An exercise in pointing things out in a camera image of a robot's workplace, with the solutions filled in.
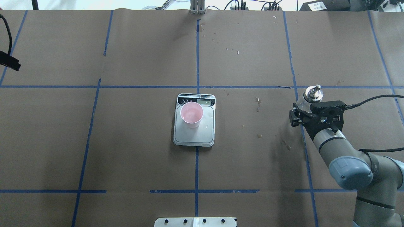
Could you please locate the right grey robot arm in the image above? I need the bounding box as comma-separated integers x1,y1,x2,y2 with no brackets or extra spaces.
289,101,403,227

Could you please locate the aluminium frame post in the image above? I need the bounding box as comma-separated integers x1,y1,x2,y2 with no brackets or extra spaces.
189,0,206,15

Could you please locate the black equipment box with label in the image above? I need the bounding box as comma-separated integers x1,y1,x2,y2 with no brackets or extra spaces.
299,0,351,11

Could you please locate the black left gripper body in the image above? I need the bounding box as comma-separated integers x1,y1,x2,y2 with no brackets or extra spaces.
0,51,21,71

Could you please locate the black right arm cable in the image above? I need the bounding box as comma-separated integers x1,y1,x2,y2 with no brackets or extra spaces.
344,94,404,153

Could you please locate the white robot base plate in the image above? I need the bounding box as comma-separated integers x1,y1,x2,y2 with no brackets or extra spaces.
154,217,238,227

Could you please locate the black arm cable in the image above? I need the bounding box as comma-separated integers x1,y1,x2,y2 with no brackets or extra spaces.
344,94,404,153
0,13,13,57

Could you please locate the clear glass sauce bottle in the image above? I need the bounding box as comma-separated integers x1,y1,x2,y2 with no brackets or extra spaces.
297,84,324,113

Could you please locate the pink plastic cup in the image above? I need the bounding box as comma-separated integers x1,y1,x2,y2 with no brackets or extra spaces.
180,102,204,128

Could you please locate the white digital kitchen scale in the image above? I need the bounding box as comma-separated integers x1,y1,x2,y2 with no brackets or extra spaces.
173,93,216,147

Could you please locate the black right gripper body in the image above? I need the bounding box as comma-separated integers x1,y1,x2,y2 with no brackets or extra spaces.
300,100,347,141

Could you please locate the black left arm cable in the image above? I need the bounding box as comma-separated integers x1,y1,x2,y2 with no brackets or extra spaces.
0,13,13,57

